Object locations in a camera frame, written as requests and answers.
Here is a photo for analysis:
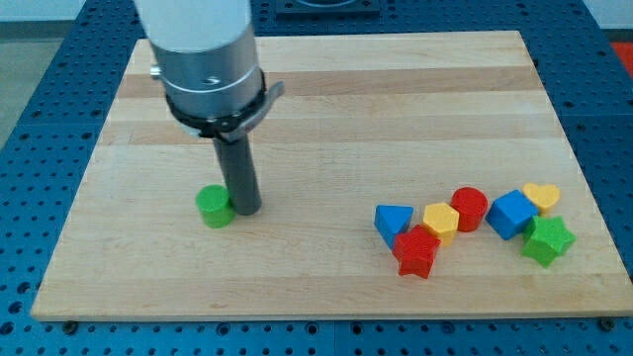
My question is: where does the red cylinder block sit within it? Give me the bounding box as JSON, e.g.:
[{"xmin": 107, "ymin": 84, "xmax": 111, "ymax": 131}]
[{"xmin": 450, "ymin": 187, "xmax": 489, "ymax": 232}]

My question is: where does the blue triangle block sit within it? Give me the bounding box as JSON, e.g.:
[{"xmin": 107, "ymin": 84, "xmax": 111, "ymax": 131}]
[{"xmin": 374, "ymin": 205, "xmax": 414, "ymax": 249}]

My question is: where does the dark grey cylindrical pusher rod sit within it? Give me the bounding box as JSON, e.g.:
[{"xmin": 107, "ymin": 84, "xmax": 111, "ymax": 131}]
[{"xmin": 213, "ymin": 136, "xmax": 262, "ymax": 216}]

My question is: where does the red star block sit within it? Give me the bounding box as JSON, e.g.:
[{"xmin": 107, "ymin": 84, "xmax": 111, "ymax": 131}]
[{"xmin": 392, "ymin": 224, "xmax": 441, "ymax": 279}]

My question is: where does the blue cube block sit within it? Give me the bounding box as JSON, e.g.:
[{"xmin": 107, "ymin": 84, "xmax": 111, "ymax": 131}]
[{"xmin": 486, "ymin": 190, "xmax": 538, "ymax": 240}]

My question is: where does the green star block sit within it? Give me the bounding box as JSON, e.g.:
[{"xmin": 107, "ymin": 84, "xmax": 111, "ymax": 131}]
[{"xmin": 521, "ymin": 216, "xmax": 577, "ymax": 268}]

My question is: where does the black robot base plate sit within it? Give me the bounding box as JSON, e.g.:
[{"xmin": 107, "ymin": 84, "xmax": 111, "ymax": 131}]
[{"xmin": 273, "ymin": 0, "xmax": 381, "ymax": 17}]

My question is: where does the yellow heart block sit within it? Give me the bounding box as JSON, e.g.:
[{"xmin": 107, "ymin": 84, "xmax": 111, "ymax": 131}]
[{"xmin": 521, "ymin": 183, "xmax": 561, "ymax": 216}]

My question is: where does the black clamp with grey lever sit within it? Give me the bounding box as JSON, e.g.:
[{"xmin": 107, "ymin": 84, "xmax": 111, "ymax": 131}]
[{"xmin": 165, "ymin": 70, "xmax": 286, "ymax": 143}]

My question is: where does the green cylinder block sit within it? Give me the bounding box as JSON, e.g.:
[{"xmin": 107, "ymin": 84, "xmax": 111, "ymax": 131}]
[{"xmin": 195, "ymin": 185, "xmax": 235, "ymax": 228}]

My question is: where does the yellow hexagon block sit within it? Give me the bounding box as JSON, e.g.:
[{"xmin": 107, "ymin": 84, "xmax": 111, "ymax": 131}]
[{"xmin": 421, "ymin": 203, "xmax": 460, "ymax": 247}]

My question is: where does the light wooden board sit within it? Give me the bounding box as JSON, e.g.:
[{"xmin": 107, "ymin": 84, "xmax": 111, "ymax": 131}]
[{"xmin": 31, "ymin": 31, "xmax": 632, "ymax": 321}]

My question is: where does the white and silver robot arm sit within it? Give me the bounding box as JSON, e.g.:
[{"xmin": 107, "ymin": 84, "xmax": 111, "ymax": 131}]
[{"xmin": 135, "ymin": 0, "xmax": 266, "ymax": 216}]

